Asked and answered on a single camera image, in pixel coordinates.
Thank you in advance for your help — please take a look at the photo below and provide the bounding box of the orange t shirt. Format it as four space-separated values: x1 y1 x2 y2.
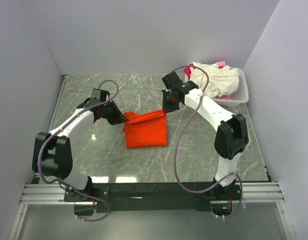
124 110 168 149

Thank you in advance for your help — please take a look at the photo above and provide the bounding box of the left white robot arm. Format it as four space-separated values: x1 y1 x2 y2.
32 88 129 201

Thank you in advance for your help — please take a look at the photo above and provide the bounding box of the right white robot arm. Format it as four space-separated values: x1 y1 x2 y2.
162 72 249 200

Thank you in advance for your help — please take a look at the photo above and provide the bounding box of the pink garment in basket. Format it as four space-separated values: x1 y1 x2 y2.
183 60 233 102

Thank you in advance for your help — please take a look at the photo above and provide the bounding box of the cream white t shirt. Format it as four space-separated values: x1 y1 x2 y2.
188 62 241 100

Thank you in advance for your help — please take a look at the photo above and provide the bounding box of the white plastic laundry basket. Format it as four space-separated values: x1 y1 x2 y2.
185 65 249 107

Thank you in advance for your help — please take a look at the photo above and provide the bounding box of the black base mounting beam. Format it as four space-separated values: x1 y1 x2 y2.
63 181 244 217

